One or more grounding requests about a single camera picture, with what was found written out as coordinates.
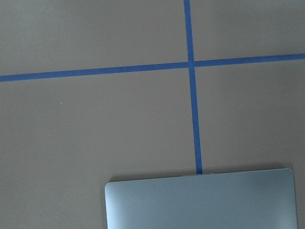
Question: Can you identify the grey closed laptop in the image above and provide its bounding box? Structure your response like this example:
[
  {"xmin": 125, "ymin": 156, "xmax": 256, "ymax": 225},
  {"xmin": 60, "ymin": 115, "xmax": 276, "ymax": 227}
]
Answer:
[{"xmin": 105, "ymin": 168, "xmax": 298, "ymax": 229}]

